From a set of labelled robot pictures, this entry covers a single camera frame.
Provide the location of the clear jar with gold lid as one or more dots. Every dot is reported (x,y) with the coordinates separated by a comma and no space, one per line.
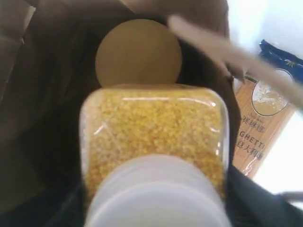
(138,51)

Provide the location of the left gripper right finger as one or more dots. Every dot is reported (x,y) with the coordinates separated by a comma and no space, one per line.
(249,205)

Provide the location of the millet bottle with white cap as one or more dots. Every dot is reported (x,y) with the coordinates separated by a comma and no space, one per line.
(155,157)

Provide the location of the spaghetti packet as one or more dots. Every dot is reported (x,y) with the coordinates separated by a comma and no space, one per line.
(264,112)

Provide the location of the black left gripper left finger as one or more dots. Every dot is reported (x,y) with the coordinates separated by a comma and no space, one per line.
(58,207)

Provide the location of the large brown paper bag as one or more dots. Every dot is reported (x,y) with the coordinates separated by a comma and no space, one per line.
(43,44)

